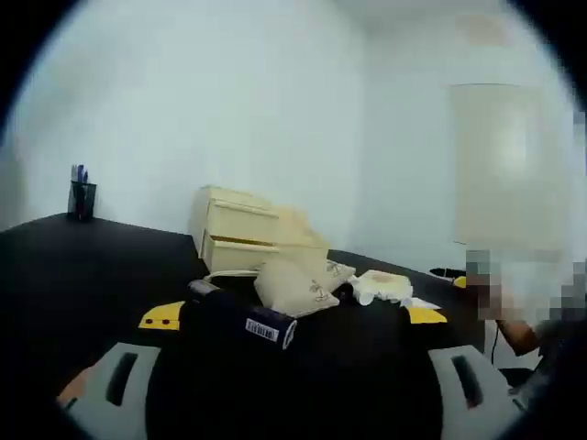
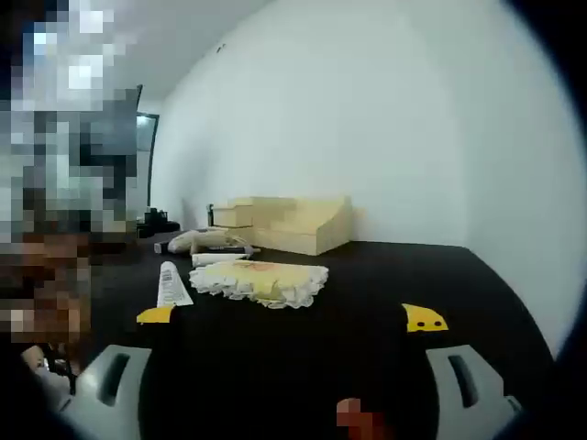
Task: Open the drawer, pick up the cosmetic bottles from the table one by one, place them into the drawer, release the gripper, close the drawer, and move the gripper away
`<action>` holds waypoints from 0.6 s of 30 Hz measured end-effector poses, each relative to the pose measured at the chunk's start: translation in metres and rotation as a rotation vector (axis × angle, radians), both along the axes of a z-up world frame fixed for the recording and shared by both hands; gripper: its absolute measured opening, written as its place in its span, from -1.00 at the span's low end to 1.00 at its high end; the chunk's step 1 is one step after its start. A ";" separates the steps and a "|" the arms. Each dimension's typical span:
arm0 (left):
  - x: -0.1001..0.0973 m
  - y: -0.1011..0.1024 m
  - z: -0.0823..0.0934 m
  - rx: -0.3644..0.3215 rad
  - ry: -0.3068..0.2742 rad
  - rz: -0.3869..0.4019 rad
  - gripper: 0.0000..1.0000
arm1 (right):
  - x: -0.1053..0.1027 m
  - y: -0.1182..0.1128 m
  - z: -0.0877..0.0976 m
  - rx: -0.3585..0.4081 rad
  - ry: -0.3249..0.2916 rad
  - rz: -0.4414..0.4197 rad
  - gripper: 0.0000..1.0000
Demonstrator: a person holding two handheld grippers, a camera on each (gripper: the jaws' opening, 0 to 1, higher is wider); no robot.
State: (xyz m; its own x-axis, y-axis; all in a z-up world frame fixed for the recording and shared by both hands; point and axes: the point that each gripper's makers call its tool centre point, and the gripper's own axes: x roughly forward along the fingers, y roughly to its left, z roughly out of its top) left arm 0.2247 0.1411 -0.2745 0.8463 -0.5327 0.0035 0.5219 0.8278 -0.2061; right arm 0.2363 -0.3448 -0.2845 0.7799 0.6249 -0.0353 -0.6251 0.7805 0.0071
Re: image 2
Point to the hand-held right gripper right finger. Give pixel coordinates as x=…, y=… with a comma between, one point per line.
x=477, y=394

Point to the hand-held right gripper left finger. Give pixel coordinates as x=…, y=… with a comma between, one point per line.
x=110, y=389

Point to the yellow lace-trimmed bear cloth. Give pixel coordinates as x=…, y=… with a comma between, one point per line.
x=257, y=279

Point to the purple cosmetic bottle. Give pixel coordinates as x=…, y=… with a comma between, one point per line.
x=229, y=249

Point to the cream wooden drawer organizer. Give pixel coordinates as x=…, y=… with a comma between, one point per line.
x=302, y=224

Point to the black table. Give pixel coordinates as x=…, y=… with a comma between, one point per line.
x=321, y=357

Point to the dark-framed glass partition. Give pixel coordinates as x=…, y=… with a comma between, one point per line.
x=146, y=133

